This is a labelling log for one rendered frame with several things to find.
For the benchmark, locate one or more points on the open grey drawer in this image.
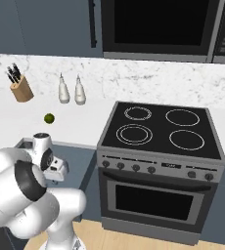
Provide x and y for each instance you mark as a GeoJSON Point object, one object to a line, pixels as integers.
{"type": "Point", "coordinates": [23, 143]}

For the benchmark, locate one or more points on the wooden knife block with knives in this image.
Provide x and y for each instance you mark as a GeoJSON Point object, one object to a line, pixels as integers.
{"type": "Point", "coordinates": [21, 89]}

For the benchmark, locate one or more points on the oven door with window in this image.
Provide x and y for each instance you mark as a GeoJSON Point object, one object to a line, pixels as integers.
{"type": "Point", "coordinates": [153, 221]}

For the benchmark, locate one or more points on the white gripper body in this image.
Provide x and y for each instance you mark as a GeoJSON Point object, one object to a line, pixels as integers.
{"type": "Point", "coordinates": [57, 175]}

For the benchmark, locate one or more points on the black and silver microwave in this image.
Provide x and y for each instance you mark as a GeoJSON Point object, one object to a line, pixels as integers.
{"type": "Point", "coordinates": [160, 26]}

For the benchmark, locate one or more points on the black stove knob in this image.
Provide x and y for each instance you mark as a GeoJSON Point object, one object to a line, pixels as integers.
{"type": "Point", "coordinates": [191, 174]}
{"type": "Point", "coordinates": [151, 169]}
{"type": "Point", "coordinates": [136, 168]}
{"type": "Point", "coordinates": [209, 176]}
{"type": "Point", "coordinates": [120, 165]}
{"type": "Point", "coordinates": [105, 163]}

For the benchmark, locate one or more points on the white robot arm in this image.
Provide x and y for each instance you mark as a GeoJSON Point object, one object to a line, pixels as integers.
{"type": "Point", "coordinates": [10, 198]}

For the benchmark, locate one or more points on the black and silver stove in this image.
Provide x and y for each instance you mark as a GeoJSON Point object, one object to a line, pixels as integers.
{"type": "Point", "coordinates": [160, 130]}

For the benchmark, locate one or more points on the green lime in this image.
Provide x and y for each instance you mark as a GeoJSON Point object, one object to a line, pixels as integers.
{"type": "Point", "coordinates": [49, 118]}

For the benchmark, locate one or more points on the blue-grey base cabinet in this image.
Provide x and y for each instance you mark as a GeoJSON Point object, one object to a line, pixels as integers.
{"type": "Point", "coordinates": [81, 169]}
{"type": "Point", "coordinates": [223, 208]}

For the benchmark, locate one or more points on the blue-grey wall cabinet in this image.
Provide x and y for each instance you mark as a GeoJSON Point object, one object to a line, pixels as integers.
{"type": "Point", "coordinates": [46, 26]}

